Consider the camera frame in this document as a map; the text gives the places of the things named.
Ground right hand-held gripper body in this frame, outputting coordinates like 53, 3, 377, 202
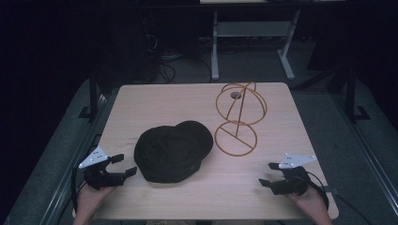
269, 152, 317, 197

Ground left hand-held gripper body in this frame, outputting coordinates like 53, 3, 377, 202
78, 145, 128, 190

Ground person's left hand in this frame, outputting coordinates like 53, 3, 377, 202
72, 185, 117, 225

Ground person's right hand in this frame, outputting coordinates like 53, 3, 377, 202
284, 187, 334, 225

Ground black cap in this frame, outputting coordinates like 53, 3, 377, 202
133, 120, 215, 184

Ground black metal stand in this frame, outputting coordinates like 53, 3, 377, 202
343, 67, 372, 124
77, 67, 102, 120

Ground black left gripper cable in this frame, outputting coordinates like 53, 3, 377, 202
70, 166, 88, 214

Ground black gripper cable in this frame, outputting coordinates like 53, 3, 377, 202
70, 166, 88, 214
306, 171, 330, 211

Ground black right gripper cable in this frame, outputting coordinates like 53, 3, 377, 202
306, 171, 330, 211

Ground aluminium floor rail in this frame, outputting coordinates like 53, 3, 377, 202
38, 93, 109, 225
330, 92, 398, 217

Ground golden wire hat stand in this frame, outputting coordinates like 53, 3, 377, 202
214, 81, 268, 158

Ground black floor cables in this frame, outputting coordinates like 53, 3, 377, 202
155, 51, 214, 84

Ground white metal desk frame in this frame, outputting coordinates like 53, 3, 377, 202
210, 8, 302, 83

